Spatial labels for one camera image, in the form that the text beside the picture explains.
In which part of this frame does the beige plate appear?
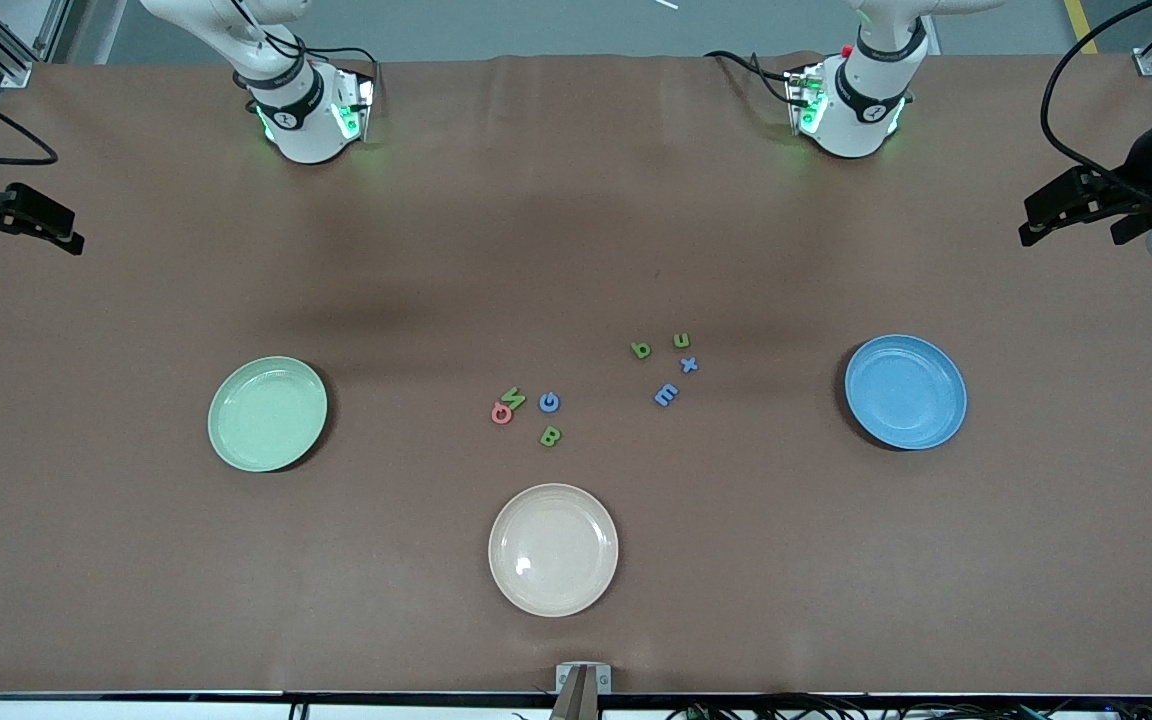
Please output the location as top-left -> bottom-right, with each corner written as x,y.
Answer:
488,483 -> 620,618

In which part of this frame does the green plate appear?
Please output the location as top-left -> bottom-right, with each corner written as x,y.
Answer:
208,356 -> 329,473

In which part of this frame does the black arm base cable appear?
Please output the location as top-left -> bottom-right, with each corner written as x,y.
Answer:
704,50 -> 807,106
231,0 -> 379,69

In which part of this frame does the brown table mat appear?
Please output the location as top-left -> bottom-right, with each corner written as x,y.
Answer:
0,52 -> 1152,696

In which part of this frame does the silver base connector panel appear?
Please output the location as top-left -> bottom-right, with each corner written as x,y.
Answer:
784,62 -> 829,136
331,65 -> 377,143

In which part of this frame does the blue plate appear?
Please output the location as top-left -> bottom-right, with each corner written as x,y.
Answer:
844,334 -> 968,451

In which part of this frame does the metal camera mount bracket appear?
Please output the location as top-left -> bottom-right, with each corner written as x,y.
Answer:
555,662 -> 612,720

